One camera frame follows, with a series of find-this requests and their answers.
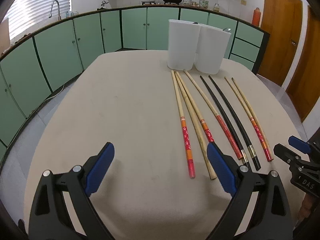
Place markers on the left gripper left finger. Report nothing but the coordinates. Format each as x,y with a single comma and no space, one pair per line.
49,217

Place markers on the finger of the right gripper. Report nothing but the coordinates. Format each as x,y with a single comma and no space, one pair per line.
298,144
291,158

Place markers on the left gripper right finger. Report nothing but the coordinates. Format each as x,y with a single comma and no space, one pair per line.
271,217

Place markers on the bamboo chopstick floral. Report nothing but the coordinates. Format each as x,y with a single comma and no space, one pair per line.
268,155

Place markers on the black chopstick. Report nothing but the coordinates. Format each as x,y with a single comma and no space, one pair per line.
225,119
240,126

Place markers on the bamboo chopstick red handle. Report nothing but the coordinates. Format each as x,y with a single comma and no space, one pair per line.
219,119

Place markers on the bamboo chopstick orange red end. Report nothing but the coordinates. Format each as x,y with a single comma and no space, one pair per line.
196,109

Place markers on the plain bamboo chopstick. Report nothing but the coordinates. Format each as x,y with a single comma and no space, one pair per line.
197,128

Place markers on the bamboo chopstick red floral end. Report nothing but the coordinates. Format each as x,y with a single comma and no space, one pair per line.
188,151

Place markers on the green lower kitchen cabinets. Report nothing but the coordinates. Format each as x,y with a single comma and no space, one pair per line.
40,63

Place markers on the right hand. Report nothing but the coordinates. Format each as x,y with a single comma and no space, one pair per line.
306,207

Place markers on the wooden door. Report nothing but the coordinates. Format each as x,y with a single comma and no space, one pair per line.
303,89
282,19

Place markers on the orange thermos bottle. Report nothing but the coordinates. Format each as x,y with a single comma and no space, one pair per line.
256,17

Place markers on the white double utensil holder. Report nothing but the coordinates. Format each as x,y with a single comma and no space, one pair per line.
197,46

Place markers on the glass jar with lid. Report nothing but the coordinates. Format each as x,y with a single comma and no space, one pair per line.
216,7

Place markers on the white window blinds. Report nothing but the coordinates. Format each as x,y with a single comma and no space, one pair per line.
25,13

